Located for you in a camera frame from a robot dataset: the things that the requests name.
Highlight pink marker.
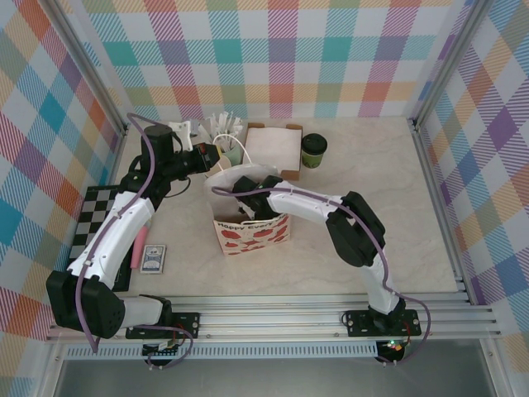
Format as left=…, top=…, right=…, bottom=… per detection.
left=131, top=226, right=150, bottom=269

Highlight aluminium frame post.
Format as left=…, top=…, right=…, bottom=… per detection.
left=45, top=0, right=130, bottom=133
left=407, top=0, right=476, bottom=125

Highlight aluminium side rail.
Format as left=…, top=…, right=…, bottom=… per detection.
left=408, top=119, right=472, bottom=303

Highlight brown cardboard box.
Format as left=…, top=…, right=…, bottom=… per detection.
left=241, top=122, right=306, bottom=182

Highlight black and silver chessboard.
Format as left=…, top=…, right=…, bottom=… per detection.
left=68, top=184, right=144, bottom=291

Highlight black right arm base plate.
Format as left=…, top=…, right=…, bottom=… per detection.
left=345, top=309, right=422, bottom=338

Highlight white paper bag red prints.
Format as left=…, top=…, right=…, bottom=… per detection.
left=204, top=132, right=293, bottom=256

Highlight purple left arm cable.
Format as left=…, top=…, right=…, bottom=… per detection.
left=76, top=112, right=195, bottom=371

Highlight aluminium mounting rail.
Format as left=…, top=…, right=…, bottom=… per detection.
left=45, top=292, right=503, bottom=342

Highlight blue playing card deck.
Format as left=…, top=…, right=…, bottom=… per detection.
left=139, top=244, right=168, bottom=275

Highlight grey slotted cable tray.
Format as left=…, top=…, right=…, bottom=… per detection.
left=64, top=346, right=379, bottom=361

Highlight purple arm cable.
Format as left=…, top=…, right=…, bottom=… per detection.
left=211, top=188, right=433, bottom=367
left=76, top=112, right=195, bottom=371

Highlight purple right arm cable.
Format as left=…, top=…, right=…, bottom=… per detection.
left=211, top=188, right=433, bottom=367

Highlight thin black camera cable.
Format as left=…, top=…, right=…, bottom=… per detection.
left=170, top=176, right=192, bottom=199

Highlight small circuit board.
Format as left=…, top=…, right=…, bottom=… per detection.
left=142, top=341, right=182, bottom=359
left=378, top=339, right=405, bottom=363

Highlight green coffee cup black lid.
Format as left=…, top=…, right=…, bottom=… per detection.
left=300, top=133, right=329, bottom=170

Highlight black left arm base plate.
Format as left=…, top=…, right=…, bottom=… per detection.
left=126, top=312, right=202, bottom=341

